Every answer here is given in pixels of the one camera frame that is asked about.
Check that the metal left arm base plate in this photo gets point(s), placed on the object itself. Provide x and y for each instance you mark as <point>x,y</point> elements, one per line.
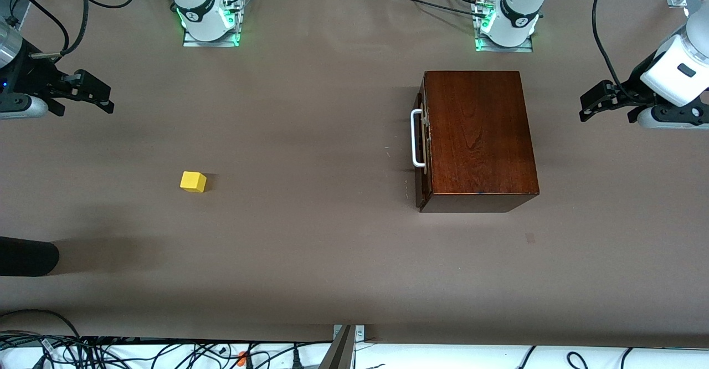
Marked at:
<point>523,49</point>

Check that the orange connector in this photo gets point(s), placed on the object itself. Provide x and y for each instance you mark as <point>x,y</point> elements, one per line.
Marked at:
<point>242,358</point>

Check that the dark grey post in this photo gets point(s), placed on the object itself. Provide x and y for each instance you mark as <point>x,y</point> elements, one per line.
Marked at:
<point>339,352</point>

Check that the dark brown wooden cabinet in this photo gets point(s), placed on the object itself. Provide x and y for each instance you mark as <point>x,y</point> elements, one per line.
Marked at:
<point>482,136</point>

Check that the silver metal bracket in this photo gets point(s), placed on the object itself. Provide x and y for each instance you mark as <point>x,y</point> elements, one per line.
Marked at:
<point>360,333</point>

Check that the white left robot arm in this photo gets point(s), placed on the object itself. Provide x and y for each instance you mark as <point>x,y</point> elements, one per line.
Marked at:
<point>518,9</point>

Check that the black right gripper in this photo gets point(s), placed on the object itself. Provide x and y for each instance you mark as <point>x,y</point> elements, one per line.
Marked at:
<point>27,78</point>

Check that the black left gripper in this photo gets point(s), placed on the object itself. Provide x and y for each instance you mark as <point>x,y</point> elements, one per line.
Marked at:
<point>635,85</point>

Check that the yellow block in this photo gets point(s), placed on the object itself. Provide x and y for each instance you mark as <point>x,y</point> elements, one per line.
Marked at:
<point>193,182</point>

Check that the black ribbed cylinder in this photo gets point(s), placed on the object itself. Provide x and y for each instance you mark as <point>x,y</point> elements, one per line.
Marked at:
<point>27,255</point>

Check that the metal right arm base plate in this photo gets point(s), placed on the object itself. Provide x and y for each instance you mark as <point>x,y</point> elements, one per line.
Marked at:
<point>191,41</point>

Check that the light wood drawer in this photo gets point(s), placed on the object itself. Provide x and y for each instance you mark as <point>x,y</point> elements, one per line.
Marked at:
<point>425,136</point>

